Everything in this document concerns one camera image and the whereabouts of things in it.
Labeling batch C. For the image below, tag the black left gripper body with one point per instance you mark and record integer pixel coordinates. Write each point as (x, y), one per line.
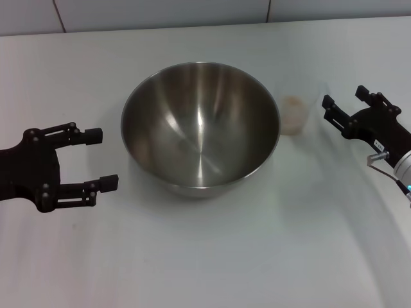
(29, 170)

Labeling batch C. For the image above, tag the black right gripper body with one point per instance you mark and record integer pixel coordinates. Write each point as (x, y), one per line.
(382, 128)

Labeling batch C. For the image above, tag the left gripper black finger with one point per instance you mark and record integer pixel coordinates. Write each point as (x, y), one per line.
(93, 136)
(107, 183)

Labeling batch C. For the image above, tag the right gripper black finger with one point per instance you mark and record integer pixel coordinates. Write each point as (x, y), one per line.
(335, 117)
(364, 93)

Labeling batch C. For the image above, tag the transparent plastic measuring cup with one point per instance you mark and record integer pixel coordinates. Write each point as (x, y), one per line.
(297, 128)

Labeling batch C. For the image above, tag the white rice grains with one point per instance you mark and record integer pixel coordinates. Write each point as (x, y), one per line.
(293, 106)

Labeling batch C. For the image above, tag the stainless steel mixing bowl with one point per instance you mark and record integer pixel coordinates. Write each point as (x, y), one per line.
(199, 134)

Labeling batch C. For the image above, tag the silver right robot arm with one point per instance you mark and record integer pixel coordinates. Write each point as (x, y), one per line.
(405, 167)

